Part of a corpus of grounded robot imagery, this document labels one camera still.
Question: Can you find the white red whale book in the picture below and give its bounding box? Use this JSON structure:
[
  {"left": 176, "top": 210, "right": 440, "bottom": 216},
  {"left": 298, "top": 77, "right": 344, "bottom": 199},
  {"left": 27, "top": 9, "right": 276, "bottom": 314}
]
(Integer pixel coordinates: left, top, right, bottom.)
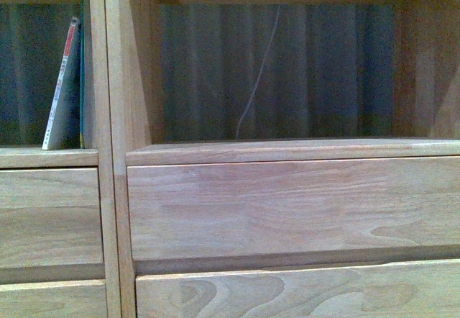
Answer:
[{"left": 42, "top": 17, "right": 81, "bottom": 150}]

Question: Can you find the grey curtain behind shelf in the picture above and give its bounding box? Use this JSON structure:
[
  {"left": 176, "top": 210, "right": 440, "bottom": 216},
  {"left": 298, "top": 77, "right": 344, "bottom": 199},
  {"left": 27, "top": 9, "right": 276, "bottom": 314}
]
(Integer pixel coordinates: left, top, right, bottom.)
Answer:
[{"left": 0, "top": 3, "right": 395, "bottom": 145}]

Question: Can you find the left wooden shelf cabinet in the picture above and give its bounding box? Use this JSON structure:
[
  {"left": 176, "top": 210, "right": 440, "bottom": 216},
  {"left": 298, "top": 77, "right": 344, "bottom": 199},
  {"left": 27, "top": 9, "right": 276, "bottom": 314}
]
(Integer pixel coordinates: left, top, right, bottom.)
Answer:
[{"left": 1, "top": 0, "right": 121, "bottom": 317}]

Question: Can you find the wooden shelf cabinet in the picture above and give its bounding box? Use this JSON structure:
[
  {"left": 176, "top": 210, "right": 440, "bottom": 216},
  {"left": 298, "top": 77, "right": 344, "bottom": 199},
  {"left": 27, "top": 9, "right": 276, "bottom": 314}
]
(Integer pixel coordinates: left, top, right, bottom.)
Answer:
[
  {"left": 105, "top": 0, "right": 459, "bottom": 317},
  {"left": 1, "top": 0, "right": 121, "bottom": 317}
]

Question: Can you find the right wooden shelf cabinet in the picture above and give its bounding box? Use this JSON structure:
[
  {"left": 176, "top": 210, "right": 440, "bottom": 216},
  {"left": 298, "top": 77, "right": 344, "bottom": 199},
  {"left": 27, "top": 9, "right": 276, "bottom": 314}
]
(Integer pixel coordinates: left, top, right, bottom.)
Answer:
[{"left": 105, "top": 0, "right": 459, "bottom": 317}]

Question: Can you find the upper right wooden drawer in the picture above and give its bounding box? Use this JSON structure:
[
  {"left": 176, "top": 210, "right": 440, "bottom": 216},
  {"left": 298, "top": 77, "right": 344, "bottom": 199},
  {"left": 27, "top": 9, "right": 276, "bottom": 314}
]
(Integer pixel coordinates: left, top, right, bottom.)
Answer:
[{"left": 128, "top": 156, "right": 459, "bottom": 261}]

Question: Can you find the wooden drawer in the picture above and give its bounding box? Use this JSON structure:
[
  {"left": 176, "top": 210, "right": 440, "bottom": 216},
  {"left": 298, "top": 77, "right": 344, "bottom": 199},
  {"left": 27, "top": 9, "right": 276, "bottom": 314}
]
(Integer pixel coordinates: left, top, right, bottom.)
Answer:
[
  {"left": 128, "top": 156, "right": 459, "bottom": 261},
  {"left": 136, "top": 260, "right": 459, "bottom": 317},
  {"left": 1, "top": 280, "right": 108, "bottom": 317},
  {"left": 1, "top": 168, "right": 103, "bottom": 268}
]

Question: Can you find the teal cartoon book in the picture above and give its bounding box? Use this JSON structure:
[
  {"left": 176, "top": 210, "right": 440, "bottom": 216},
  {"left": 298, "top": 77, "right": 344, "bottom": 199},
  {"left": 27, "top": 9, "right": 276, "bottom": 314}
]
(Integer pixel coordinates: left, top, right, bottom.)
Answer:
[{"left": 80, "top": 0, "right": 96, "bottom": 149}]

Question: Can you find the upper left wooden drawer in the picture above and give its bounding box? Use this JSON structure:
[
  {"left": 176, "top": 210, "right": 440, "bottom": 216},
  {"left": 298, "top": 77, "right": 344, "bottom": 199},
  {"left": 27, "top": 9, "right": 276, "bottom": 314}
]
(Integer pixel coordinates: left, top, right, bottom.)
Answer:
[{"left": 1, "top": 168, "right": 103, "bottom": 268}]

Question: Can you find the lower left wooden drawer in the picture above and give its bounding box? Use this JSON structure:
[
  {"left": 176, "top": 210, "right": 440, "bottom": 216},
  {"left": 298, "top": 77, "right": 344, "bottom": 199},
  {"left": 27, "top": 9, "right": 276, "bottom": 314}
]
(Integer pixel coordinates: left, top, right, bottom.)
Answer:
[{"left": 1, "top": 280, "right": 108, "bottom": 317}]

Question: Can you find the lower right wooden drawer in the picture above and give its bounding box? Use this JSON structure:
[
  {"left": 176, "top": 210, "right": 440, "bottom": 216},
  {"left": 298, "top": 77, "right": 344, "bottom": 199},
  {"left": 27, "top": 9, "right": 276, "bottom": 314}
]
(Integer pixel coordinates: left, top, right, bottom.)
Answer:
[{"left": 136, "top": 260, "right": 459, "bottom": 317}]

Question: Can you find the thin grey cable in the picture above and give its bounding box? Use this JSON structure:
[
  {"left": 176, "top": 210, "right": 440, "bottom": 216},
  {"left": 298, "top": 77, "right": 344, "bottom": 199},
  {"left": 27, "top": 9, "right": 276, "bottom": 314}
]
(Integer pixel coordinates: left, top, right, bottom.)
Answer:
[{"left": 235, "top": 4, "right": 282, "bottom": 141}]

